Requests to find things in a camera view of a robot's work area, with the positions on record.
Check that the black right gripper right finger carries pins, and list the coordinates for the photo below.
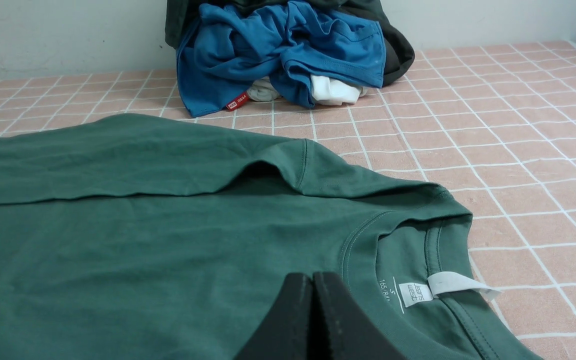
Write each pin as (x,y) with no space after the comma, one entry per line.
(341,329)

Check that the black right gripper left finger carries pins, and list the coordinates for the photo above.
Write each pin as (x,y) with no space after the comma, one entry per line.
(284,332)

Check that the green long-sleeved shirt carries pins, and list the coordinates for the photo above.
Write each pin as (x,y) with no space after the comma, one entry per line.
(136,237)

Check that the blue crumpled shirt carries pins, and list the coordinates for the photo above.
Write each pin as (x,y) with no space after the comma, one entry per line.
(223,52)

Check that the white crumpled garment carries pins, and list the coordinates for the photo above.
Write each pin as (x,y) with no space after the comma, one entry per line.
(326,91)

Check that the pink checkered tablecloth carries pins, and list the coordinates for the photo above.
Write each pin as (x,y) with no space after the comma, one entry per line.
(497,126)

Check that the dark grey crumpled garment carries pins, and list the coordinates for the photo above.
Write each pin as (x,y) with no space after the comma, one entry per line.
(400,54)

